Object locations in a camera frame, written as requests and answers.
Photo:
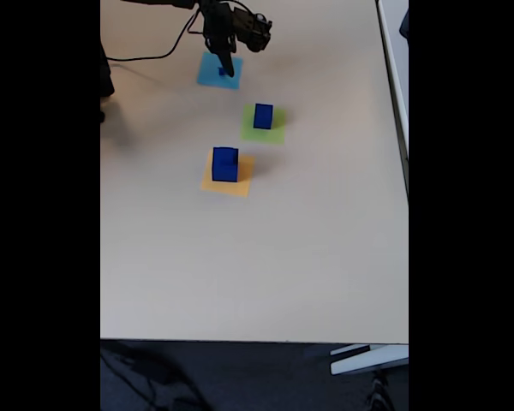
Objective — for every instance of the orange paper square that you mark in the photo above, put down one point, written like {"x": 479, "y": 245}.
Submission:
{"x": 222, "y": 188}

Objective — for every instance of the green paper square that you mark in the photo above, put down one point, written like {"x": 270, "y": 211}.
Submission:
{"x": 274, "y": 135}

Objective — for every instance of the dark blue object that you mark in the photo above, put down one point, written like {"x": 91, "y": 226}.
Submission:
{"x": 404, "y": 23}

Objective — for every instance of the small blue cube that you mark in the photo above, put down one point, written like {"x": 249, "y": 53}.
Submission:
{"x": 230, "y": 157}

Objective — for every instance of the black camera box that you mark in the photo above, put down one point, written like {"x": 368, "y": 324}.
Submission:
{"x": 255, "y": 30}

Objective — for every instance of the white table foot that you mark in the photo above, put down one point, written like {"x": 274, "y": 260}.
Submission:
{"x": 368, "y": 361}

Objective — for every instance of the largest blue cube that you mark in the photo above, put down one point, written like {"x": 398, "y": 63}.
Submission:
{"x": 220, "y": 171}

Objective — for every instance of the medium blue cube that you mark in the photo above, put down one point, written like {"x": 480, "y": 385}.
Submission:
{"x": 263, "y": 116}

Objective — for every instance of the blue paper square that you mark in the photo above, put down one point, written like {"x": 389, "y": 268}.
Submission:
{"x": 207, "y": 73}

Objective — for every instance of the tiny blue cube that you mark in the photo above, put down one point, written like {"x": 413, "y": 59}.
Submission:
{"x": 222, "y": 72}

